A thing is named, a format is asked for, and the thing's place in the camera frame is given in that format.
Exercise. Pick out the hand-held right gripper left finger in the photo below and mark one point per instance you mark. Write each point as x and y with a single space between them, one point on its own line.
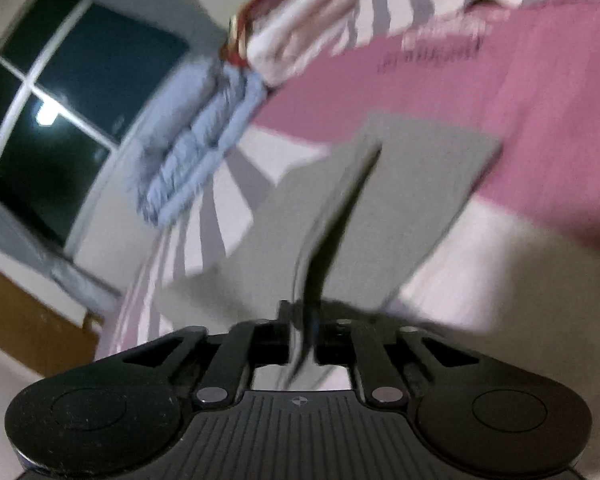
270 342

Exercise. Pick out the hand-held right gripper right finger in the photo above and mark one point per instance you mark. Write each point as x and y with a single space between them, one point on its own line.
332 345

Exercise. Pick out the grey pants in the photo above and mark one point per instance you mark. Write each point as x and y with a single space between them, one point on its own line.
405 185

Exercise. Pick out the folded blue quilt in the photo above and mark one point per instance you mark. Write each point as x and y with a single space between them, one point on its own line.
200 135

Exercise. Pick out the brown wooden door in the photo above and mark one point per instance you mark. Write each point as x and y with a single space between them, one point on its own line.
25 310

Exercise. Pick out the red pillow with gold trim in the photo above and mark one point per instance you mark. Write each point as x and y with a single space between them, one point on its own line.
236 47

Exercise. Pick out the folded white pink quilt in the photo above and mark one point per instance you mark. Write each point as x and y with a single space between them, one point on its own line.
305 20

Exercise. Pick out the dark window with white frame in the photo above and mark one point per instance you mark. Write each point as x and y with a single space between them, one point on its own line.
105 60

